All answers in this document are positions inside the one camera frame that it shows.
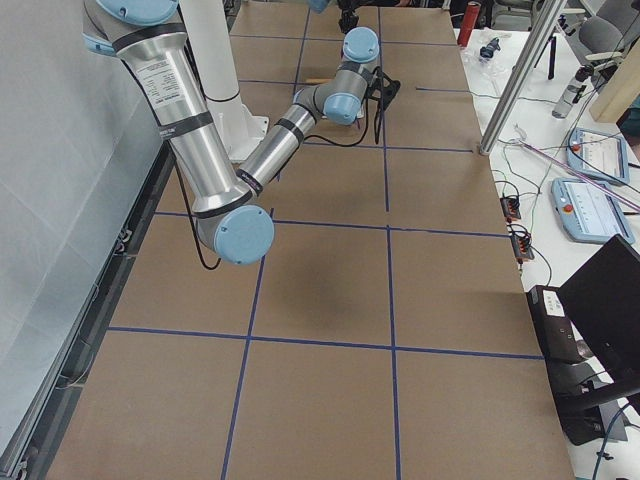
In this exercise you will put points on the red cylinder bottle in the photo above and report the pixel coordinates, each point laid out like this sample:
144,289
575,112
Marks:
468,22

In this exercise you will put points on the clear water bottle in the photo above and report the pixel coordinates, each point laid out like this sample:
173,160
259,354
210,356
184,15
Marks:
573,92

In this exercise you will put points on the aluminium frame post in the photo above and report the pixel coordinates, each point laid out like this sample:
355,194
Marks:
541,30

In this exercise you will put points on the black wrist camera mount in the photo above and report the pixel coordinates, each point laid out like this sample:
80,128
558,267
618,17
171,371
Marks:
383,89

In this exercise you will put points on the left black cable connector block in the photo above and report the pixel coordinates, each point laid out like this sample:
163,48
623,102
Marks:
511,208

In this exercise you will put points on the black monitor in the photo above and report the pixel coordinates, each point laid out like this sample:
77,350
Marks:
602,301

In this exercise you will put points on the far blue teach pendant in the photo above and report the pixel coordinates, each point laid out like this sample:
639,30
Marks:
599,155

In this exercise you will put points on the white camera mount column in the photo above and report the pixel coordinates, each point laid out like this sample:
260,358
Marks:
240,130

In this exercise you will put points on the black box with label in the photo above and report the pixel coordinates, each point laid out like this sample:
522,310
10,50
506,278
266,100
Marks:
553,328

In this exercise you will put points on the blue teach pendant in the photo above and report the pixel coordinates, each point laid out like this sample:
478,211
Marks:
599,155
588,212

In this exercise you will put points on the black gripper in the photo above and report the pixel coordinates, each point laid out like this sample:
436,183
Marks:
348,21

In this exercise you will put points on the near blue teach pendant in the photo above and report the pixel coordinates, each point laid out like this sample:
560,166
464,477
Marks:
588,212

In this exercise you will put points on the black cable connector block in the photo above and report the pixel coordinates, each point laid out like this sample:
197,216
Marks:
521,241
511,208

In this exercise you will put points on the right black cable connector block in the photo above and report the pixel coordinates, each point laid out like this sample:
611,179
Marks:
521,241

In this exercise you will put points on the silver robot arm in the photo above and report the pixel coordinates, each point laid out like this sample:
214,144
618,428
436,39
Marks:
179,53
318,6

